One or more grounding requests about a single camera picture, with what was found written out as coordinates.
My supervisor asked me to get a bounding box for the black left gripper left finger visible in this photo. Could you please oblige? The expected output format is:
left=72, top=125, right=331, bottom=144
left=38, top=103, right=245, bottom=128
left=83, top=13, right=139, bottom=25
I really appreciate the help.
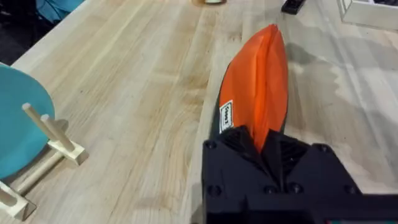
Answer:
left=201, top=125, right=282, bottom=215

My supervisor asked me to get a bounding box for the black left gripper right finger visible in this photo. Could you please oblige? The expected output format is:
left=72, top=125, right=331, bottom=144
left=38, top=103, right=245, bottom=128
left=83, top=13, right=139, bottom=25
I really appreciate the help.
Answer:
left=261, top=129, right=363, bottom=197

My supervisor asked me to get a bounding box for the orange zip bag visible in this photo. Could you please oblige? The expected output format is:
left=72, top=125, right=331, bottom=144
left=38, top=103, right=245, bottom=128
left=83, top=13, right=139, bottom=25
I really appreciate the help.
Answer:
left=208, top=24, right=289, bottom=154

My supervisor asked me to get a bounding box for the small black box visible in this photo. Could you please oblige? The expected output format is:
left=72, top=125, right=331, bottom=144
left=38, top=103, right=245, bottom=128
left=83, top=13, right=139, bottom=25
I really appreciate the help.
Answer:
left=280, top=0, right=307, bottom=16

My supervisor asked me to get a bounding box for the white box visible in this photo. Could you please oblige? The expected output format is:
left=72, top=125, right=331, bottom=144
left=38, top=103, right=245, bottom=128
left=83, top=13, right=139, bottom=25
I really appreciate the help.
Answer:
left=337, top=0, right=398, bottom=31

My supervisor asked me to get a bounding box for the wooden peg rack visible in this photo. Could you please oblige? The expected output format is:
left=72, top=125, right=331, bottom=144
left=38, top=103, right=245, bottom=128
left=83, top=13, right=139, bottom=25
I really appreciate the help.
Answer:
left=0, top=103, right=90, bottom=221

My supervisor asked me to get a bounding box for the teal plate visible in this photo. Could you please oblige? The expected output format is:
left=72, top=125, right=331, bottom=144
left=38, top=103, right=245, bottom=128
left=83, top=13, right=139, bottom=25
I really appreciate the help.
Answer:
left=0, top=64, right=56, bottom=180

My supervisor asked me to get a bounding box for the teal cloth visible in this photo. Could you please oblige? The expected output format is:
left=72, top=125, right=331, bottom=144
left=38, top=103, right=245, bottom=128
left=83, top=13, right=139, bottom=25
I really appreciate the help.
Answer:
left=35, top=0, right=85, bottom=22

